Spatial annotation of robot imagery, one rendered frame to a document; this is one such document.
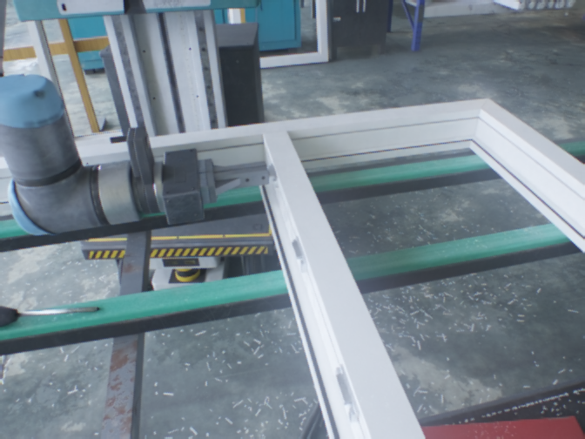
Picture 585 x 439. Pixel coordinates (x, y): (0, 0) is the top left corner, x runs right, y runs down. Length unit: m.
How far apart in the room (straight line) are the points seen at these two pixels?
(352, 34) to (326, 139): 3.56
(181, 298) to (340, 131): 0.42
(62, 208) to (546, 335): 1.59
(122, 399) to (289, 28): 4.09
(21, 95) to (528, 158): 0.74
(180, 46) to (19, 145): 1.04
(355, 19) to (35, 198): 3.87
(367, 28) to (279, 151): 3.71
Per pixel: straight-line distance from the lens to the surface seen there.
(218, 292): 0.58
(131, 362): 0.59
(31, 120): 0.62
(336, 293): 0.47
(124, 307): 0.60
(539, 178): 0.81
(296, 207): 0.59
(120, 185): 0.65
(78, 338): 0.63
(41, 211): 0.68
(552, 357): 1.77
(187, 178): 0.65
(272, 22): 4.41
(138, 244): 0.76
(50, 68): 2.96
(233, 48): 1.69
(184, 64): 1.62
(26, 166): 0.65
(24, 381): 1.80
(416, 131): 0.88
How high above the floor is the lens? 1.28
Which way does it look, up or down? 37 degrees down
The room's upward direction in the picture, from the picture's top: 2 degrees counter-clockwise
